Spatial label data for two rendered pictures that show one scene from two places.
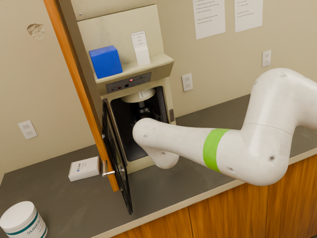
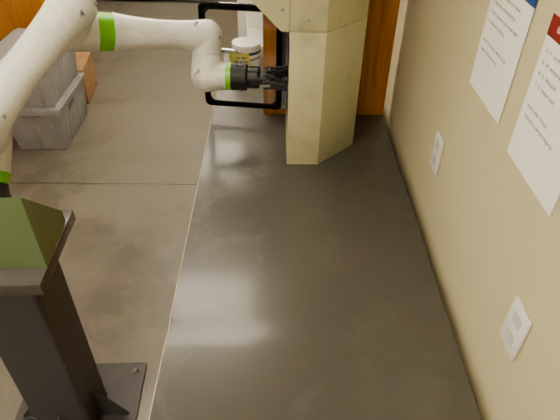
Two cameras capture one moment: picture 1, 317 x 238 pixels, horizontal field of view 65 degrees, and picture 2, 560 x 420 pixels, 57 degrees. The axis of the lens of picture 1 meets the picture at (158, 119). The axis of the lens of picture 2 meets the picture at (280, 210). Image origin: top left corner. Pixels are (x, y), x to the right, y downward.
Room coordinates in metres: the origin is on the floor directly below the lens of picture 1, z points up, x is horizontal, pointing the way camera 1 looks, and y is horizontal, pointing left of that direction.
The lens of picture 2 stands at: (1.38, -1.57, 1.96)
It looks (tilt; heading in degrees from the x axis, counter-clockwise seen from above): 39 degrees down; 102
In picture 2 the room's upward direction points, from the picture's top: 1 degrees clockwise
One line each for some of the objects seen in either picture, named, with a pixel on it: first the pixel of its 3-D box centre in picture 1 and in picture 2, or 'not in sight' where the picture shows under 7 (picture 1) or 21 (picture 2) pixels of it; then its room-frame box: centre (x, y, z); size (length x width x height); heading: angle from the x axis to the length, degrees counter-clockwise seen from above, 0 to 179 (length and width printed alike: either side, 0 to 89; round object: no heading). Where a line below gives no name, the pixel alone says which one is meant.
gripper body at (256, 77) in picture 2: not in sight; (261, 77); (0.96, 0.04, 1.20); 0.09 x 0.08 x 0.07; 11
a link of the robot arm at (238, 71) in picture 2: not in sight; (240, 75); (0.89, 0.02, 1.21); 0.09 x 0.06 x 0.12; 101
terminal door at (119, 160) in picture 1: (116, 156); (242, 58); (0.84, 0.20, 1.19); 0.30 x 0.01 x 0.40; 6
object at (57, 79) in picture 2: not in sight; (37, 67); (-0.96, 1.32, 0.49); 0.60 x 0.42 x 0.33; 103
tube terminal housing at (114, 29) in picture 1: (132, 92); (326, 41); (1.17, 0.10, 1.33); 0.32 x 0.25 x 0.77; 103
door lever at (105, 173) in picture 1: (109, 167); not in sight; (0.77, 0.22, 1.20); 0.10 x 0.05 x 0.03; 6
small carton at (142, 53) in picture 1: (142, 55); not in sight; (1.00, 0.01, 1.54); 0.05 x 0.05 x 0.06; 88
